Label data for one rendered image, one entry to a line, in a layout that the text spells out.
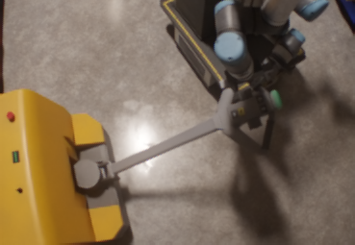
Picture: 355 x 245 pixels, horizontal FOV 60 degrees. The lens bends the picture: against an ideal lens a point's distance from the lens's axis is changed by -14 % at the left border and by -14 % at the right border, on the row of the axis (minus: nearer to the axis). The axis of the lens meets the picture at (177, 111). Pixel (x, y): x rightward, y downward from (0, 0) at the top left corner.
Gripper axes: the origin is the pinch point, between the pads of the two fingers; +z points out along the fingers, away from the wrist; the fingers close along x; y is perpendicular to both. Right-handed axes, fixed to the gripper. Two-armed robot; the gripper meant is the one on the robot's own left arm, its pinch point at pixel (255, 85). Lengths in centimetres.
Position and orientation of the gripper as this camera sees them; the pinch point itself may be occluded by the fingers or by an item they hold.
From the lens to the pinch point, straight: 160.0
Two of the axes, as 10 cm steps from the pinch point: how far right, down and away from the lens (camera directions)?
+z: -6.6, 7.5, 0.9
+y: -6.5, -6.3, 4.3
